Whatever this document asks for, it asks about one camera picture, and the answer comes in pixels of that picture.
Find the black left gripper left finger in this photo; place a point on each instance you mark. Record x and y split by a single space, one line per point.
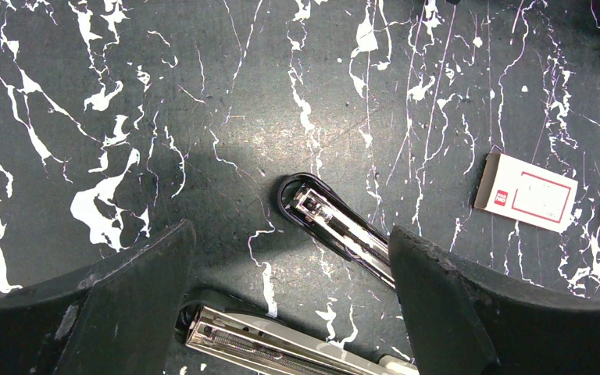
116 316

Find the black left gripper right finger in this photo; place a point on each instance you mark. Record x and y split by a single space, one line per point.
465 318

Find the red white staple box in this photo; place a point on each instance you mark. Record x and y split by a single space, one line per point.
527 193

